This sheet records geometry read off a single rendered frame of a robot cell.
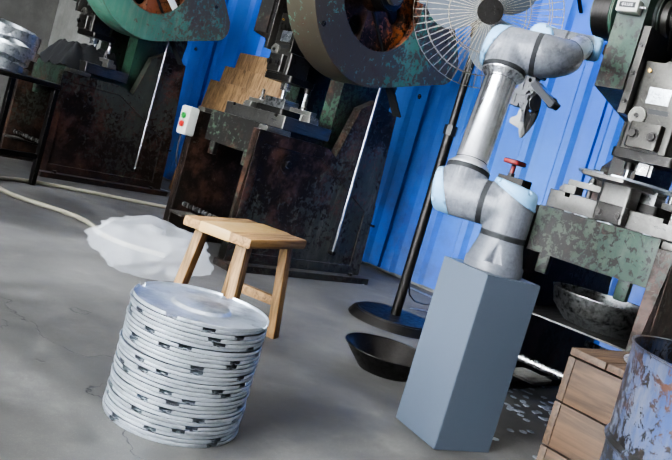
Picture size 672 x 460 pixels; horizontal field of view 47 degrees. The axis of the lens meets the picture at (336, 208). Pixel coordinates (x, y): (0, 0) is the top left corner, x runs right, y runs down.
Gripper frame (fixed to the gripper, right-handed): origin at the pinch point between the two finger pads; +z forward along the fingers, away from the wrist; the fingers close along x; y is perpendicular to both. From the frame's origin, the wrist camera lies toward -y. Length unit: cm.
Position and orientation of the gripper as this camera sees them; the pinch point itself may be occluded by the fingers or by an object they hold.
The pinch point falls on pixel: (523, 134)
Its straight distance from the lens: 258.6
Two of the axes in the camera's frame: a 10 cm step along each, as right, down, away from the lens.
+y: -7.0, -2.6, 6.6
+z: -2.8, 9.6, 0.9
